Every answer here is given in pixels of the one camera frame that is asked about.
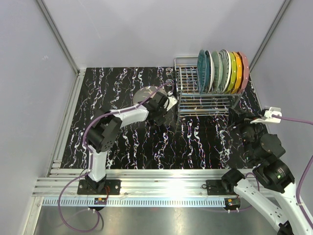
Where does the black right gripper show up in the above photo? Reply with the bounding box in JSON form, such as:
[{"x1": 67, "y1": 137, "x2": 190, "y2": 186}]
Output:
[{"x1": 226, "y1": 107, "x2": 267, "y2": 163}]

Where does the teal lettered plate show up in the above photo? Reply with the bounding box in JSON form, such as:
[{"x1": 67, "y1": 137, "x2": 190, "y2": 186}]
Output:
[{"x1": 205, "y1": 50, "x2": 215, "y2": 93}]

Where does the green dotted plate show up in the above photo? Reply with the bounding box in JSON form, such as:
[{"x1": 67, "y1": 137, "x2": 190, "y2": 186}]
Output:
[{"x1": 228, "y1": 52, "x2": 237, "y2": 94}]

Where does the pink dotted plate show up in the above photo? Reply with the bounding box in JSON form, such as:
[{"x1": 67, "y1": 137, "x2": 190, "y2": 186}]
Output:
[{"x1": 239, "y1": 51, "x2": 249, "y2": 93}]

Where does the orange dotted plate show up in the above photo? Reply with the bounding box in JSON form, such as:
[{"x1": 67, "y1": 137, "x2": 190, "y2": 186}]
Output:
[{"x1": 232, "y1": 52, "x2": 243, "y2": 94}]

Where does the white blue striped plate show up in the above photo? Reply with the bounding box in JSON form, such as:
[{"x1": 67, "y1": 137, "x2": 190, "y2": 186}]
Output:
[{"x1": 219, "y1": 49, "x2": 231, "y2": 93}]

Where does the teal scalloped plate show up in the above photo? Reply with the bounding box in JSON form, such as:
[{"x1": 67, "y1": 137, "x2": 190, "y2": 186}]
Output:
[{"x1": 197, "y1": 49, "x2": 210, "y2": 94}]

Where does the mint green plate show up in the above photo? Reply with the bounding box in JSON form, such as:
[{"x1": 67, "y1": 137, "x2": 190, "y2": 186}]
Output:
[{"x1": 211, "y1": 51, "x2": 223, "y2": 93}]

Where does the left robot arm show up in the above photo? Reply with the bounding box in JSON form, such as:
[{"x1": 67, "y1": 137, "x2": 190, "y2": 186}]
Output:
[{"x1": 83, "y1": 87, "x2": 178, "y2": 194}]

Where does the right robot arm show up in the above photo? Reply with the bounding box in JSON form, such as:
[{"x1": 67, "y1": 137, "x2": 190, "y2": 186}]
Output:
[{"x1": 221, "y1": 107, "x2": 313, "y2": 235}]

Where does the metal dish rack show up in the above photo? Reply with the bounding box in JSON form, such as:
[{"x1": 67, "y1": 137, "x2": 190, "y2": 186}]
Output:
[{"x1": 174, "y1": 56, "x2": 242, "y2": 118}]

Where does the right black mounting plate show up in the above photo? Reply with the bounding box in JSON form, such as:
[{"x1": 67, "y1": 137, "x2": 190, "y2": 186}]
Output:
[{"x1": 201, "y1": 179, "x2": 238, "y2": 197}]

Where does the black mounting plate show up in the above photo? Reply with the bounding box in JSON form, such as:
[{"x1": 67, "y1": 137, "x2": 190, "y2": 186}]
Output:
[
  {"x1": 77, "y1": 179, "x2": 121, "y2": 195},
  {"x1": 201, "y1": 179, "x2": 238, "y2": 197}
]

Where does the right small circuit board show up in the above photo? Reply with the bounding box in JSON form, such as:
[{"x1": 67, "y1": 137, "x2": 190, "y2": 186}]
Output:
[{"x1": 226, "y1": 198, "x2": 241, "y2": 207}]

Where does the small circuit board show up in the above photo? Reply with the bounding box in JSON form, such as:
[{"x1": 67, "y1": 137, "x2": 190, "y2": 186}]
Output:
[
  {"x1": 226, "y1": 198, "x2": 241, "y2": 207},
  {"x1": 94, "y1": 198, "x2": 107, "y2": 205}
]

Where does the grey deer plate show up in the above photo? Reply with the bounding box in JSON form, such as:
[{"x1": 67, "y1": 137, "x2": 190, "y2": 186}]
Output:
[{"x1": 133, "y1": 86, "x2": 158, "y2": 107}]

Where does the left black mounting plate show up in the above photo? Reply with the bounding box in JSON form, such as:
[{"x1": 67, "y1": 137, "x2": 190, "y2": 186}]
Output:
[{"x1": 77, "y1": 179, "x2": 121, "y2": 195}]

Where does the left small circuit board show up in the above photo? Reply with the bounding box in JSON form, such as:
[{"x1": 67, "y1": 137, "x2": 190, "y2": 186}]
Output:
[{"x1": 94, "y1": 198, "x2": 107, "y2": 205}]

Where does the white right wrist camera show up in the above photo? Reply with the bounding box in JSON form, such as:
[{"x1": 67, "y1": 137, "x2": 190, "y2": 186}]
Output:
[{"x1": 250, "y1": 107, "x2": 282, "y2": 124}]

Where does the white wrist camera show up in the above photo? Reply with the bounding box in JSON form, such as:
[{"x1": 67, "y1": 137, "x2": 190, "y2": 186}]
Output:
[
  {"x1": 250, "y1": 107, "x2": 282, "y2": 124},
  {"x1": 164, "y1": 95, "x2": 178, "y2": 111}
]

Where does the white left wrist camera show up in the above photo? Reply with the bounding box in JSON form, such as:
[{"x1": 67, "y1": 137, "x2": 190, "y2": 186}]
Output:
[{"x1": 164, "y1": 95, "x2": 178, "y2": 111}]

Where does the right aluminium frame post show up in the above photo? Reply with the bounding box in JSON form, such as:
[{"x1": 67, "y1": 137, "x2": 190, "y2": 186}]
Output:
[{"x1": 249, "y1": 0, "x2": 293, "y2": 72}]

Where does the aluminium frame post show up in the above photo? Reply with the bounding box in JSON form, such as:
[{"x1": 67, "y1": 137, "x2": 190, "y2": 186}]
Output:
[
  {"x1": 35, "y1": 0, "x2": 80, "y2": 76},
  {"x1": 249, "y1": 0, "x2": 293, "y2": 72}
]

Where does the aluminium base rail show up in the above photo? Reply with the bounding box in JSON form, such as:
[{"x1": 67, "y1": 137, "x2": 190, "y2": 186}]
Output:
[{"x1": 32, "y1": 168, "x2": 298, "y2": 206}]

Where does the left aluminium frame post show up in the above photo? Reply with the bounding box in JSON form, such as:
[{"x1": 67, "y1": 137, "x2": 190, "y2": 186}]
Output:
[{"x1": 35, "y1": 0, "x2": 80, "y2": 76}]

